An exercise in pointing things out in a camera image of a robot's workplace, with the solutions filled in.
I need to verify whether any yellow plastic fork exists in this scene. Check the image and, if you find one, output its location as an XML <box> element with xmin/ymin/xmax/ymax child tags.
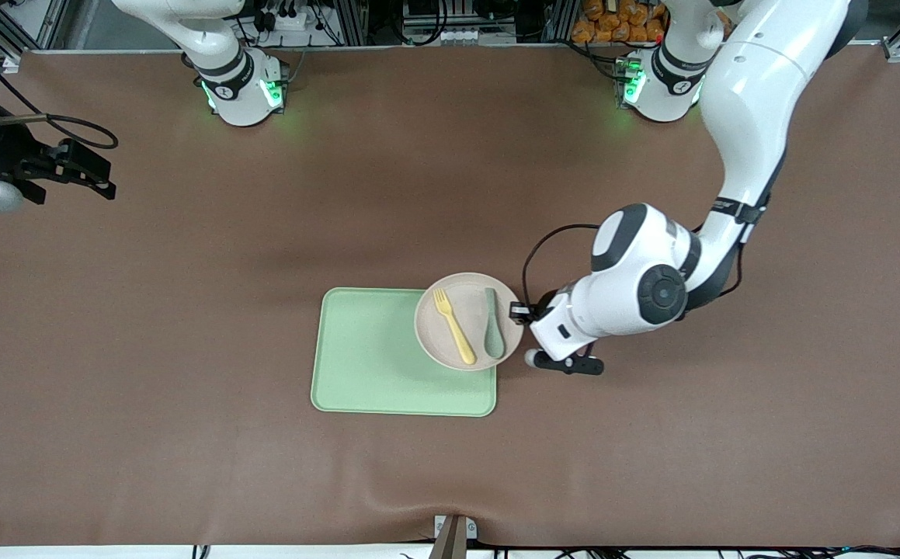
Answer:
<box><xmin>432</xmin><ymin>289</ymin><xmax>478</xmax><ymax>366</ymax></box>

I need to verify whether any grey-green plastic spoon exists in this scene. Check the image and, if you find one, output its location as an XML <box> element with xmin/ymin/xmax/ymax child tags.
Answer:
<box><xmin>482</xmin><ymin>287</ymin><xmax>507</xmax><ymax>360</ymax></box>

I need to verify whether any white power strip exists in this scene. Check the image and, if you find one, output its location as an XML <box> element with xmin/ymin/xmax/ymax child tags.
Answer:
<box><xmin>262</xmin><ymin>6</ymin><xmax>313</xmax><ymax>33</ymax></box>

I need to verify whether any light green rectangular tray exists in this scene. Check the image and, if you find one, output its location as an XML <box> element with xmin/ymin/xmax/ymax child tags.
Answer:
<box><xmin>310</xmin><ymin>287</ymin><xmax>499</xmax><ymax>418</ymax></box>

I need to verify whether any metal table edge bracket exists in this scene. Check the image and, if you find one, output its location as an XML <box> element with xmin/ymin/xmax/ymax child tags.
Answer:
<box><xmin>430</xmin><ymin>514</ymin><xmax>478</xmax><ymax>559</ymax></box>

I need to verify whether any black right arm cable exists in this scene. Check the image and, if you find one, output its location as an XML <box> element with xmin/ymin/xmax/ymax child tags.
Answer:
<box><xmin>0</xmin><ymin>19</ymin><xmax>120</xmax><ymax>151</ymax></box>

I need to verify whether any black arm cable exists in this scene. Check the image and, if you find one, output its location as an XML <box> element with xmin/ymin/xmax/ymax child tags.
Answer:
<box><xmin>0</xmin><ymin>19</ymin><xmax>120</xmax><ymax>151</ymax></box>
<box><xmin>522</xmin><ymin>198</ymin><xmax>769</xmax><ymax>307</ymax></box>

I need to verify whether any brown table cover sheet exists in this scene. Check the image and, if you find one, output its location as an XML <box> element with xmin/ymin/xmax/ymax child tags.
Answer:
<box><xmin>0</xmin><ymin>43</ymin><xmax>900</xmax><ymax>548</ymax></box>

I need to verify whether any beige round plate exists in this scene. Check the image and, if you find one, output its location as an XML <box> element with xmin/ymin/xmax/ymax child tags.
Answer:
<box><xmin>414</xmin><ymin>272</ymin><xmax>526</xmax><ymax>372</ymax></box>

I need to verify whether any orange round food pile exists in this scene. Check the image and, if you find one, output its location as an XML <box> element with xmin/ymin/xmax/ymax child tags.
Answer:
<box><xmin>572</xmin><ymin>0</ymin><xmax>666</xmax><ymax>44</ymax></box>

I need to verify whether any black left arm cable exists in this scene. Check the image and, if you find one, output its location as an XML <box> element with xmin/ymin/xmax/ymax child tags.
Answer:
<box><xmin>522</xmin><ymin>198</ymin><xmax>769</xmax><ymax>307</ymax></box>

